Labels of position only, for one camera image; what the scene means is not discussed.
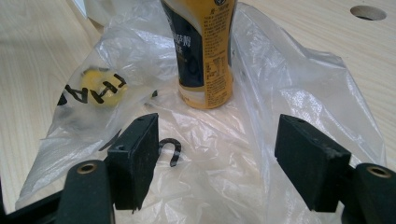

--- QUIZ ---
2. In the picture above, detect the white plastic tray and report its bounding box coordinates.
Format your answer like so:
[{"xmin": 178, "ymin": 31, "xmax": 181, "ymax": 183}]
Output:
[{"xmin": 65, "ymin": 0, "xmax": 94, "ymax": 20}]

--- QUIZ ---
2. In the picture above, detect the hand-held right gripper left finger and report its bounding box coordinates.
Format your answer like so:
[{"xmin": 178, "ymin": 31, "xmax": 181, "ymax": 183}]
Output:
[{"xmin": 104, "ymin": 112, "xmax": 161, "ymax": 213}]

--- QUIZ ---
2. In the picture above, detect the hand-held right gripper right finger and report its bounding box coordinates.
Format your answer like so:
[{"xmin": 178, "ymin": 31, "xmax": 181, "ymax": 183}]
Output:
[{"xmin": 274, "ymin": 113, "xmax": 353, "ymax": 213}]

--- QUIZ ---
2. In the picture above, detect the clear plastic bag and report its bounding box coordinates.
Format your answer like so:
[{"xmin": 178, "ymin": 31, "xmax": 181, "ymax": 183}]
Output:
[{"xmin": 14, "ymin": 0, "xmax": 387, "ymax": 224}]

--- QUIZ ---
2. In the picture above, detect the orange drink bottle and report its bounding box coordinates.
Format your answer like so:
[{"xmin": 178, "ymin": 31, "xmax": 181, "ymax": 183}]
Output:
[{"xmin": 160, "ymin": 0, "xmax": 238, "ymax": 110}]

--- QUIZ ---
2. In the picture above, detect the round table cable hole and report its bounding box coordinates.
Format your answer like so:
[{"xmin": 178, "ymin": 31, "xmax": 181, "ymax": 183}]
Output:
[{"xmin": 349, "ymin": 5, "xmax": 388, "ymax": 21}]

